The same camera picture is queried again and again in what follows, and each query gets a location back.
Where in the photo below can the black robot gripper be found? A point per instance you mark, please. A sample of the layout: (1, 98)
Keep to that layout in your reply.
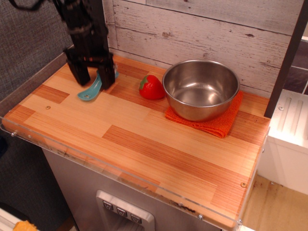
(90, 49)

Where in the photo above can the blue brush with white bristles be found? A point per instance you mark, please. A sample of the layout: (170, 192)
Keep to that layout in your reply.
(92, 92)

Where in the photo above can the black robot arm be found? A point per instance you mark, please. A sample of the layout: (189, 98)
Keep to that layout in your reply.
(78, 13)

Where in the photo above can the metal bowl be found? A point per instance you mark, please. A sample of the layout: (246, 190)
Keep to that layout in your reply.
(200, 90)

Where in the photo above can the red toy strawberry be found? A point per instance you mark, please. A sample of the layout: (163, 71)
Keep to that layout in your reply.
(151, 88)

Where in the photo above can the clear acrylic edge guard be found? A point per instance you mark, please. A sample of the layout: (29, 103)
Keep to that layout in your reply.
(192, 185)

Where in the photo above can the grey toy fridge cabinet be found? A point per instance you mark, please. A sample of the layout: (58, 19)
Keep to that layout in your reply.
(79, 185)

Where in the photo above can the orange folded cloth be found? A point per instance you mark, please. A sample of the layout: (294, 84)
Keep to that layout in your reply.
(219, 126)

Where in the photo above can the silver dispenser button panel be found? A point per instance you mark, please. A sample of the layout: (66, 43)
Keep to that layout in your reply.
(119, 215)

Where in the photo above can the yellow object at corner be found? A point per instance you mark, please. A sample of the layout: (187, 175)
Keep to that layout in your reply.
(24, 226)

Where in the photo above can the white toy sink unit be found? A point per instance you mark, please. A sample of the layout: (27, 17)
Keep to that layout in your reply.
(285, 158)

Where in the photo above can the dark grey vertical post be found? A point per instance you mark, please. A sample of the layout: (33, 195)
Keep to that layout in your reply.
(288, 59)

